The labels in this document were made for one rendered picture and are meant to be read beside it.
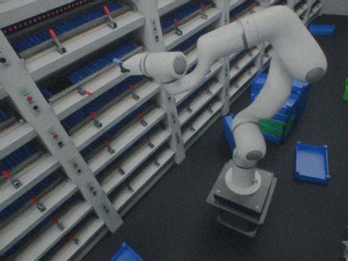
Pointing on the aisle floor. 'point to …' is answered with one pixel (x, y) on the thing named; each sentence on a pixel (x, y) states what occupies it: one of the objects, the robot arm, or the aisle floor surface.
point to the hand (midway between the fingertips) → (125, 64)
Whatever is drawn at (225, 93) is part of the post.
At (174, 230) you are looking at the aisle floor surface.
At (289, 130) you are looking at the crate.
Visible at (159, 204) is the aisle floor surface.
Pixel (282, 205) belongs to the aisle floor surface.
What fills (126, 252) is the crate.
